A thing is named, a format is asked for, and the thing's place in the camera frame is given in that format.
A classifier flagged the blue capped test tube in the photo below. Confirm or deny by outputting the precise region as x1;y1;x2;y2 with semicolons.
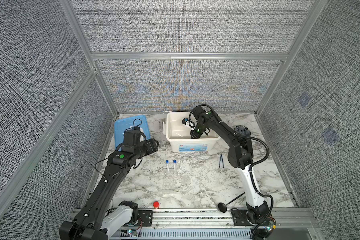
173;160;178;175
165;160;170;175

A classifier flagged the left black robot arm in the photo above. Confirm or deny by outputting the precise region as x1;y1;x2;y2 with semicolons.
59;127;159;240

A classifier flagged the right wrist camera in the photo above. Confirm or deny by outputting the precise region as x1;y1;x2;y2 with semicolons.
182;118;196;130

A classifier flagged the blue plastic bin lid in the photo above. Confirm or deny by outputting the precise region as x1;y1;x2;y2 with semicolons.
114;115;151;147

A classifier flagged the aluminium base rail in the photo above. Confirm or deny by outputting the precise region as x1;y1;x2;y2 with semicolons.
143;208;319;231

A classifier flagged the dark bowl with stones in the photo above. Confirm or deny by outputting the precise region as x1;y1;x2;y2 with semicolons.
234;126;251;137

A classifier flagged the black long handled ladle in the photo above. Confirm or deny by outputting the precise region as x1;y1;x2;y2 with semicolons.
218;192;245;213

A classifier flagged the white plastic storage bin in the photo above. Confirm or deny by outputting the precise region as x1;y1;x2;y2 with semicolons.
163;112;221;152

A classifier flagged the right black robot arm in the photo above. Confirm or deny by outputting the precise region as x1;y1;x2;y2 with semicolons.
189;104;274;225

